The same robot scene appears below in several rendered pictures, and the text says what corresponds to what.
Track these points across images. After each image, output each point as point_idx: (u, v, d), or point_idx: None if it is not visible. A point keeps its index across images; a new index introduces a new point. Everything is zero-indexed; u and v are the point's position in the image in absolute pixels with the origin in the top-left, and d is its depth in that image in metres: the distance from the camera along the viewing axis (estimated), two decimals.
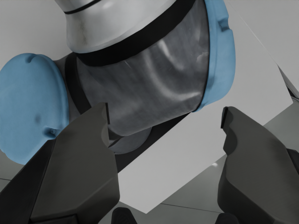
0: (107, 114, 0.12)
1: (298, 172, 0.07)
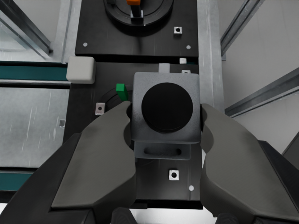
0: (131, 113, 0.12)
1: (270, 162, 0.07)
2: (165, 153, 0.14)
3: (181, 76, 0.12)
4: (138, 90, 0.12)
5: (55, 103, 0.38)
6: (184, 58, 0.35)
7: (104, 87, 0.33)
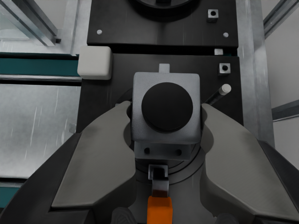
0: (131, 113, 0.12)
1: (270, 162, 0.07)
2: (165, 153, 0.14)
3: (181, 76, 0.12)
4: (138, 90, 0.12)
5: (63, 102, 0.32)
6: (221, 49, 0.28)
7: (123, 84, 0.27)
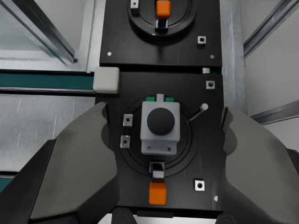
0: (107, 114, 0.12)
1: (298, 172, 0.07)
2: (160, 150, 0.22)
3: (169, 103, 0.21)
4: (145, 111, 0.20)
5: (78, 110, 0.39)
6: (208, 68, 0.35)
7: (129, 97, 0.34)
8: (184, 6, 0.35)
